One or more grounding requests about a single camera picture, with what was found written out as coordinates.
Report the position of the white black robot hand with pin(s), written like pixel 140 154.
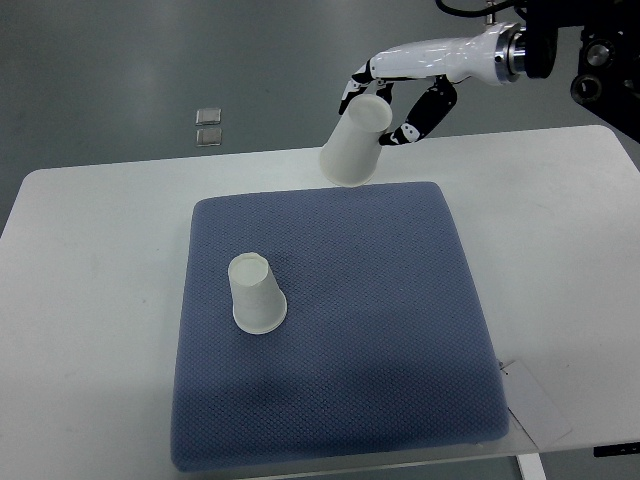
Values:
pixel 495 57

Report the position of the white paper cup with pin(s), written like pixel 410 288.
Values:
pixel 349 157
pixel 258 304

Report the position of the upper metal floor plate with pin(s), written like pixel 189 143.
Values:
pixel 208 116

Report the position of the blue textured cushion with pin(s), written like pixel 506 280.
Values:
pixel 384 346

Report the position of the white paper cup on cushion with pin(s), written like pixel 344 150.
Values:
pixel 258 304

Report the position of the white table leg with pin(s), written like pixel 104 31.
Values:
pixel 531 467

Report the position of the black table control panel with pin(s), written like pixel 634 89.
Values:
pixel 605 451

